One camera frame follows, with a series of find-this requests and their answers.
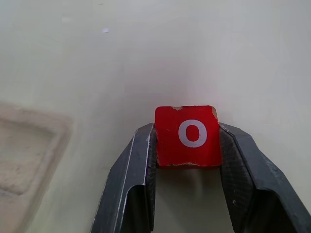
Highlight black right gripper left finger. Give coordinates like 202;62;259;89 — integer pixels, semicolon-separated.
90;122;158;233

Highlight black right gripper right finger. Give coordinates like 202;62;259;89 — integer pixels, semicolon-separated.
218;122;311;233

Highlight red letter O block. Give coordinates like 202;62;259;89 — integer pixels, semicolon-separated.
155;105;223;168

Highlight white plastic tray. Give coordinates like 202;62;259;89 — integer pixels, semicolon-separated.
0;103;73;233

